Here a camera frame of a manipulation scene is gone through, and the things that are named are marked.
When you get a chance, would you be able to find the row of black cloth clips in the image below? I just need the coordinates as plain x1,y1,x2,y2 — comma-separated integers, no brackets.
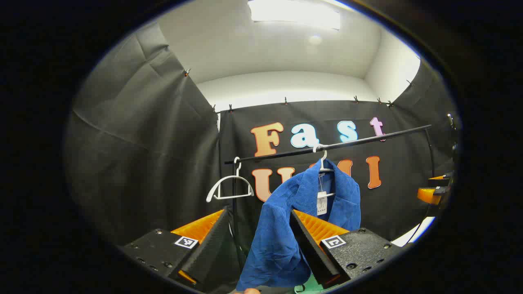
182,69,414,113

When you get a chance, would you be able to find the black backdrop cloth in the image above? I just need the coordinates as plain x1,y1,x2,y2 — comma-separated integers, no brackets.
65,22,460,262

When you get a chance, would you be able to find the white plastic hanger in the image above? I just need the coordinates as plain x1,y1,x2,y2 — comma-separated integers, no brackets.
206,157,255,203
313,144,336,198

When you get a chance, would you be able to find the black clothes rack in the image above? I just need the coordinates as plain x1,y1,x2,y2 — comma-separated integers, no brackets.
224,125,436,254

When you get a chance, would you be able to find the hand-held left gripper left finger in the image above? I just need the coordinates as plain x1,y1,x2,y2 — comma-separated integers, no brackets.
118,208,239,286

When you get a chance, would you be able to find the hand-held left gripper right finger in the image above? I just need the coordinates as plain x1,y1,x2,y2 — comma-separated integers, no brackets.
289,209,403,289

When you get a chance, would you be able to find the blue corduroy shirt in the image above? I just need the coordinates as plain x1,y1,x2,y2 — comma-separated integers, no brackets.
236,158,362,291

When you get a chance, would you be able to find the green laundry hamper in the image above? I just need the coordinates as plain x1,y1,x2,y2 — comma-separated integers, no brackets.
293,273,325,294

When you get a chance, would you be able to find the thin gripper cable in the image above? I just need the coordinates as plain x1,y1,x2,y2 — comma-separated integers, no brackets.
407,204,431,243

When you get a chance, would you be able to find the ceiling light panel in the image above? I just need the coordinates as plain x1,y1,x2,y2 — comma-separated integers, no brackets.
247,0,342,30

